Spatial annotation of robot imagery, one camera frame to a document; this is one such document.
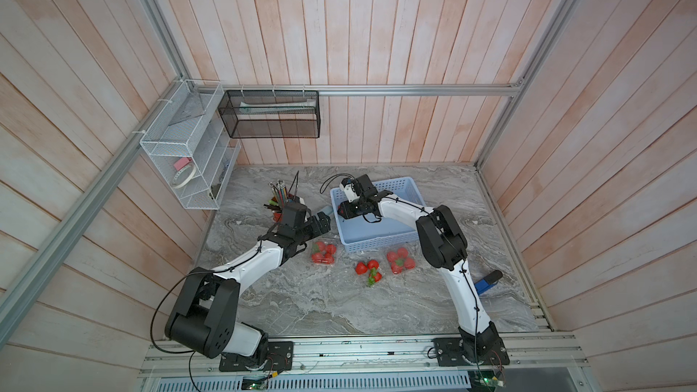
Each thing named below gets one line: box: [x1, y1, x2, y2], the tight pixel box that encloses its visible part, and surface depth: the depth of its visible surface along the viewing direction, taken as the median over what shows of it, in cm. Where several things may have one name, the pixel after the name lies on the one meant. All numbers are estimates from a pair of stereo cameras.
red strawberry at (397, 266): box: [391, 259, 404, 275], surface depth 90 cm
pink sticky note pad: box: [173, 156, 192, 171], surface depth 83 cm
